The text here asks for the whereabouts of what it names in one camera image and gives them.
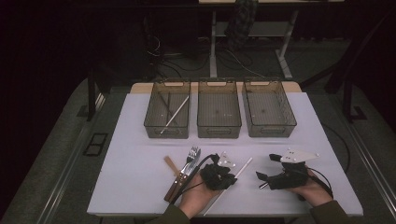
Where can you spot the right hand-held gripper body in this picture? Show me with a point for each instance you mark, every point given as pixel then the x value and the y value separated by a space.
pixel 289 179

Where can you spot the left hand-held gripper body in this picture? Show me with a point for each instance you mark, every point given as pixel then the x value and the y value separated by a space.
pixel 213 177

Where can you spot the wooden spoon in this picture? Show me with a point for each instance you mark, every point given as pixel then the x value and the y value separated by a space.
pixel 170 163

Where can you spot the smoky transparent plastic bin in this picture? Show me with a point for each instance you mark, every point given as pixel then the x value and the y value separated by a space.
pixel 218 102
pixel 179 124
pixel 267 102

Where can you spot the person's right hand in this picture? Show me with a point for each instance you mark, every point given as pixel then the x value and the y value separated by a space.
pixel 311 193

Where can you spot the black metal stand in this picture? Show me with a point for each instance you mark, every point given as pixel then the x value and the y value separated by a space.
pixel 91 93
pixel 347 99

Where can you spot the dark patterned cloth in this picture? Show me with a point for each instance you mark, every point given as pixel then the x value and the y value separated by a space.
pixel 241 21

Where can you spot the metal floor rail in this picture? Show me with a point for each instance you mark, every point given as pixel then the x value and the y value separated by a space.
pixel 71 155
pixel 373 161

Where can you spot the black floor frame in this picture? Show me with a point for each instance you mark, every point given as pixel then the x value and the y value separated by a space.
pixel 95 144

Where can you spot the white metal desk frame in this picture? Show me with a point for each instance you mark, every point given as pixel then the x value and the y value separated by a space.
pixel 213 46

